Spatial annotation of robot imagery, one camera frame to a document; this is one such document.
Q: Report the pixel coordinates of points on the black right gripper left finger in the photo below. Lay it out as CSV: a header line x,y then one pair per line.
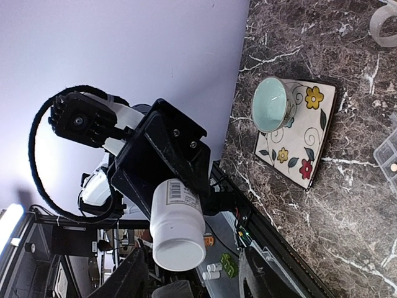
x,y
129,280

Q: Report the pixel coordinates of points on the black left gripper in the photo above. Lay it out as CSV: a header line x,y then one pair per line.
x,y
165,145

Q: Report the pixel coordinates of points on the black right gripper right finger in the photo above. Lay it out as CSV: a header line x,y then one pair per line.
x,y
261,275

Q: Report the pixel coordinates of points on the small white dropper bottle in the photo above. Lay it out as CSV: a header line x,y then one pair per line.
x,y
177,227

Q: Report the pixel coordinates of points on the clear plastic pill organizer box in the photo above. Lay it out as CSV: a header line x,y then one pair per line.
x,y
385,154

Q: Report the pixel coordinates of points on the green block below table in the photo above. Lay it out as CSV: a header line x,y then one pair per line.
x,y
229,265

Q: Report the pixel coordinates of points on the green bowl on plate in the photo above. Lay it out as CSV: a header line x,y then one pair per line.
x,y
273,105

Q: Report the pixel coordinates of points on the floral square plate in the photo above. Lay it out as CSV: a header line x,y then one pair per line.
x,y
295,150

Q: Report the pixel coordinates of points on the white ceiling light panel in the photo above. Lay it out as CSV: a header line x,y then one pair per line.
x,y
9,219

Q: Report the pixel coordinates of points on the black front table rail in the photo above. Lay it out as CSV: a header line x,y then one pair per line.
x,y
253,229

